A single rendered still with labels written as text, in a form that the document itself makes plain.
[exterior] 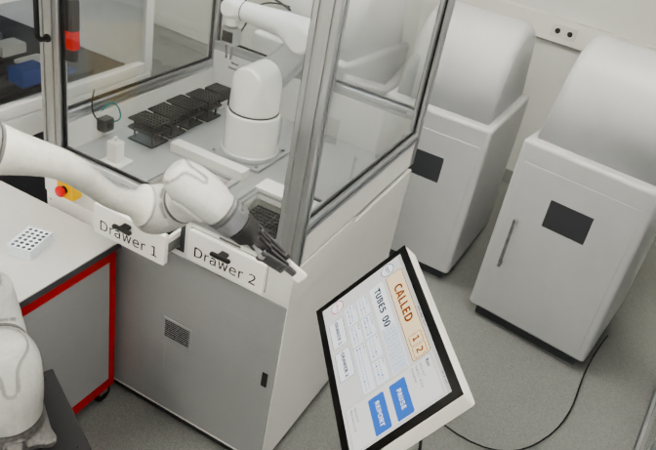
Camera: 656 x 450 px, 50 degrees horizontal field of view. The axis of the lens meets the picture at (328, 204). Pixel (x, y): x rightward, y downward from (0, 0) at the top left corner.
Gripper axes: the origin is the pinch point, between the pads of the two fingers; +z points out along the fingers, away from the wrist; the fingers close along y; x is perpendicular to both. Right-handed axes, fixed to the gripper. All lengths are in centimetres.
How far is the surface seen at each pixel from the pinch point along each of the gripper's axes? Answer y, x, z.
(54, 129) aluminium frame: 81, 52, -51
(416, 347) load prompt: -29.0, -17.8, 17.3
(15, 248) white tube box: 49, 76, -39
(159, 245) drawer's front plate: 41, 41, -12
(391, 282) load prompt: -5.3, -17.2, 17.2
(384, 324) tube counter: -16.5, -11.7, 17.2
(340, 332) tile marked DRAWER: -9.1, 0.7, 17.3
